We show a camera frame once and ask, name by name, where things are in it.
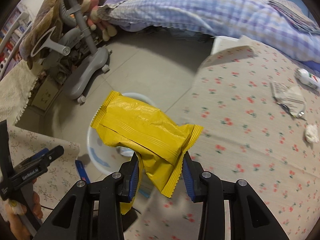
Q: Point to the cream knitted cloth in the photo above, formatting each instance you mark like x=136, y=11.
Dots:
x=16, y=89

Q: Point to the folded striped cloth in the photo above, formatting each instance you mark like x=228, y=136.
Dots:
x=296, y=18

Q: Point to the pink plush toy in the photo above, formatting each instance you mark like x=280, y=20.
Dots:
x=90, y=9

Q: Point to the purple checked duvet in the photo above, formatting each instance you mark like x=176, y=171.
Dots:
x=256, y=19

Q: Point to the cherry print tablecloth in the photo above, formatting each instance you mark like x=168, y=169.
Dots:
x=246, y=134

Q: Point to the person's left hand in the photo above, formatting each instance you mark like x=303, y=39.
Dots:
x=16, y=210

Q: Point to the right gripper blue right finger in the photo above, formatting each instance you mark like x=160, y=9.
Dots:
x=189, y=176

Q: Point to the floral print cloth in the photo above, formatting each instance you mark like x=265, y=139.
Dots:
x=50, y=186

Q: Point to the grey office chair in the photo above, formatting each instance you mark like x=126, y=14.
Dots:
x=76, y=47

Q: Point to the yellow snack wrapper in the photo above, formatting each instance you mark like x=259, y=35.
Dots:
x=159, y=142

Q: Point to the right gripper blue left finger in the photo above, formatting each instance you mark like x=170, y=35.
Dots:
x=131, y=178

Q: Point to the crumpled newspaper piece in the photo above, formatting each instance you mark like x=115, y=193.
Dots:
x=290, y=98

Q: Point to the crumpled white tissue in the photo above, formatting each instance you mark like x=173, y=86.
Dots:
x=311, y=134

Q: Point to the white plastic trash bin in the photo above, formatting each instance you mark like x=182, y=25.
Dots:
x=103, y=140

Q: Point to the white red-labelled bottle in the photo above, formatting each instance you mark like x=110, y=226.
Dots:
x=307, y=78

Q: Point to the brown blanket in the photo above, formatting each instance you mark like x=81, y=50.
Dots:
x=47, y=17

